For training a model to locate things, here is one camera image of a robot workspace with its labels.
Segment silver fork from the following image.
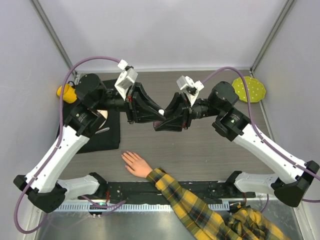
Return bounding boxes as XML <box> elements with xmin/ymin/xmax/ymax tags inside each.
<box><xmin>96</xmin><ymin>127</ymin><xmax>110</xmax><ymax>134</ymax></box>

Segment yellow plaid sleeve forearm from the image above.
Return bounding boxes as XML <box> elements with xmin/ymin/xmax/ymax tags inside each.
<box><xmin>146</xmin><ymin>168</ymin><xmax>289</xmax><ymax>240</ymax></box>

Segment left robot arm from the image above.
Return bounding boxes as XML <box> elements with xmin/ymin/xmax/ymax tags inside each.
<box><xmin>13</xmin><ymin>73</ymin><xmax>165</xmax><ymax>213</ymax></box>

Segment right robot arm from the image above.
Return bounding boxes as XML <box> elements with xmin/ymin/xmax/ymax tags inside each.
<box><xmin>153</xmin><ymin>81</ymin><xmax>320</xmax><ymax>208</ymax></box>

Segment pink cream plate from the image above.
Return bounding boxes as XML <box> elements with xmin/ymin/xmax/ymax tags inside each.
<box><xmin>98</xmin><ymin>110</ymin><xmax>108</xmax><ymax>129</ymax></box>

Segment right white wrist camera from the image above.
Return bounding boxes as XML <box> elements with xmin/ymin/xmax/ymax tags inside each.
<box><xmin>176</xmin><ymin>76</ymin><xmax>204</xmax><ymax>107</ymax></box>

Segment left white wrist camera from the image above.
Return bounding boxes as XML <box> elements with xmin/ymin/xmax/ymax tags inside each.
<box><xmin>114</xmin><ymin>59</ymin><xmax>138</xmax><ymax>101</ymax></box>

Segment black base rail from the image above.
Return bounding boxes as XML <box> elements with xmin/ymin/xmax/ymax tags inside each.
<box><xmin>106</xmin><ymin>181</ymin><xmax>256</xmax><ymax>205</ymax></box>

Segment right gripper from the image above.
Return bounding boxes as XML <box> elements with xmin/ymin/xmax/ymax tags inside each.
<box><xmin>152</xmin><ymin>93</ymin><xmax>223</xmax><ymax>133</ymax></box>

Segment green dotted plate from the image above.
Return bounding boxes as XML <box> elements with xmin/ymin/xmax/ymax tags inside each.
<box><xmin>231</xmin><ymin>76</ymin><xmax>266</xmax><ymax>103</ymax></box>

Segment purple nail polish bottle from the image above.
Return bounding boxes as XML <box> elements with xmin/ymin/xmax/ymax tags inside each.
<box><xmin>153</xmin><ymin>121</ymin><xmax>162</xmax><ymax>128</ymax></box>

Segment yellow mug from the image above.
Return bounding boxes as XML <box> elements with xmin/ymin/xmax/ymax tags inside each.
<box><xmin>62</xmin><ymin>83</ymin><xmax>77</xmax><ymax>104</ymax></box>

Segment white nail polish cap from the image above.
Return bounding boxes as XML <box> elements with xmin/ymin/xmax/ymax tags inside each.
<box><xmin>158</xmin><ymin>109</ymin><xmax>165</xmax><ymax>115</ymax></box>

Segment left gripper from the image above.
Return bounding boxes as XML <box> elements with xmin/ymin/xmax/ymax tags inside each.
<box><xmin>94</xmin><ymin>80</ymin><xmax>167</xmax><ymax>124</ymax></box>

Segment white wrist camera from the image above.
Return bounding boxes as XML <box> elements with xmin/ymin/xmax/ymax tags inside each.
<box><xmin>176</xmin><ymin>76</ymin><xmax>204</xmax><ymax>107</ymax></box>
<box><xmin>114</xmin><ymin>59</ymin><xmax>138</xmax><ymax>101</ymax></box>

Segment black cloth mat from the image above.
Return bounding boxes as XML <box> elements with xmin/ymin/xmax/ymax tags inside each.
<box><xmin>56</xmin><ymin>78</ymin><xmax>122</xmax><ymax>155</ymax></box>

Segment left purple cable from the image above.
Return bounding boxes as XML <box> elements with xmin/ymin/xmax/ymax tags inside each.
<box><xmin>14</xmin><ymin>56</ymin><xmax>122</xmax><ymax>235</ymax></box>

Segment mannequin hand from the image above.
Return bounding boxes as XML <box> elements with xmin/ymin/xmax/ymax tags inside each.
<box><xmin>121</xmin><ymin>151</ymin><xmax>153</xmax><ymax>179</ymax></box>

